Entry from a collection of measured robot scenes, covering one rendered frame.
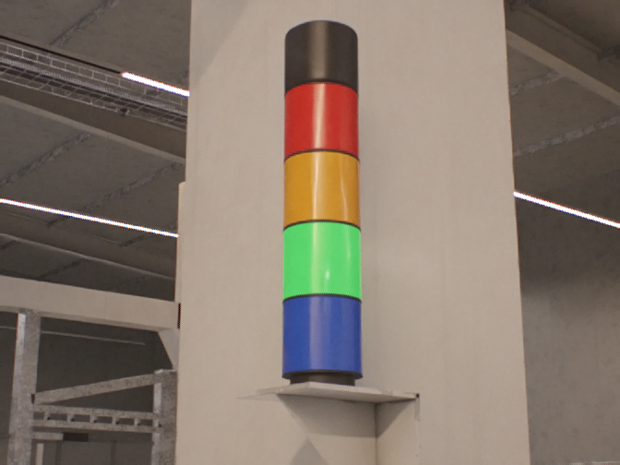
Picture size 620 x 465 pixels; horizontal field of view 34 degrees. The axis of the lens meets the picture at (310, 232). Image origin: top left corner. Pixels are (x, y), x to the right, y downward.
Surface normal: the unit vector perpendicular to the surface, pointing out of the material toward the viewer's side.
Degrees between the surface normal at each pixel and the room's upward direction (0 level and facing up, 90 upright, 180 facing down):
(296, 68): 90
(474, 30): 90
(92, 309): 90
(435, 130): 90
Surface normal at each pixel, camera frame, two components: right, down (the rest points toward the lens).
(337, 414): 0.64, -0.21
